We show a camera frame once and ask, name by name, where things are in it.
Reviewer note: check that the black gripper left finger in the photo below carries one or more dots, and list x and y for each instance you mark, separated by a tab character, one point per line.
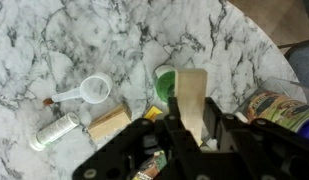
177	156

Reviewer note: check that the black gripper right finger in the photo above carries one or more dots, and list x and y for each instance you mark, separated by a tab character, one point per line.
260	153

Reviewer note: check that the long wooden block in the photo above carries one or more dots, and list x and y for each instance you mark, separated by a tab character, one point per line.
191	96

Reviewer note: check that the green hot sauce bottle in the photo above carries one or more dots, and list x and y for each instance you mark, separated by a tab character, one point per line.
164	85

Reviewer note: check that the short wooden block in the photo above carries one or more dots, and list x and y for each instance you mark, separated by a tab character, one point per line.
109	122

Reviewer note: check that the small white bottle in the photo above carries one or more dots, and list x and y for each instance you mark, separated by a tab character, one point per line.
57	130

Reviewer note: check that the blue lidded can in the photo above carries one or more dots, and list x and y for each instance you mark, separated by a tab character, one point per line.
277	108

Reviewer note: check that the grey armchair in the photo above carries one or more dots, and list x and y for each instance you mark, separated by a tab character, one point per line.
302	63

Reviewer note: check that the clear plastic measuring scoop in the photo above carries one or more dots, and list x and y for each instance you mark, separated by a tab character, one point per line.
95	88

